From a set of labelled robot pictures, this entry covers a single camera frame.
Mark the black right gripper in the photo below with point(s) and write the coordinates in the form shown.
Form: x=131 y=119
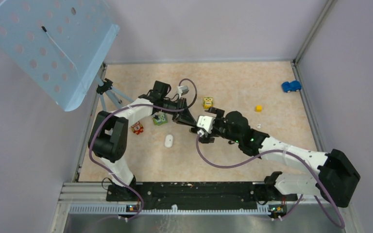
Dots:
x=210 y=138

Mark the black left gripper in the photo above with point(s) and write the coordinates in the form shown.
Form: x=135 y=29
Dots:
x=184 y=117

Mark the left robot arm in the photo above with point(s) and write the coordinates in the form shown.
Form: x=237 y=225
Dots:
x=108 y=139

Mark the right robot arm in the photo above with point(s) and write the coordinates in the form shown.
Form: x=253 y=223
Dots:
x=328 y=174

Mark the white earbud charging case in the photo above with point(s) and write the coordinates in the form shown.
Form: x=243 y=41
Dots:
x=168 y=142

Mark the green owl block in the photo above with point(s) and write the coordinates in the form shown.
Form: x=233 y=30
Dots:
x=159 y=119

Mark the yellow owl block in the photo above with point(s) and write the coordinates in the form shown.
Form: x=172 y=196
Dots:
x=208 y=102

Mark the yellow wooden cube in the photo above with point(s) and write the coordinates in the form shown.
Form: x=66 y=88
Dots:
x=258 y=108

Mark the red owl block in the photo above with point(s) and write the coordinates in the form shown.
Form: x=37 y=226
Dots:
x=137 y=128

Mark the light blue tripod stand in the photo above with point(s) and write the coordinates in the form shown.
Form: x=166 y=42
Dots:
x=105 y=89

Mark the blue toy car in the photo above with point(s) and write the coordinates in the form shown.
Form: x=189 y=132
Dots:
x=293 y=86

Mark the light blue perforated tray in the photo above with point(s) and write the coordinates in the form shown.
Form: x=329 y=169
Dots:
x=60 y=44

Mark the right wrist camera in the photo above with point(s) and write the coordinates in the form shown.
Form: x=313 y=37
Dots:
x=205 y=123

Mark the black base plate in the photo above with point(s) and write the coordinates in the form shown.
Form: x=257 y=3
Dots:
x=198 y=195

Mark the aluminium frame rail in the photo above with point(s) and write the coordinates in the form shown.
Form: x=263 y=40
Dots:
x=90 y=198

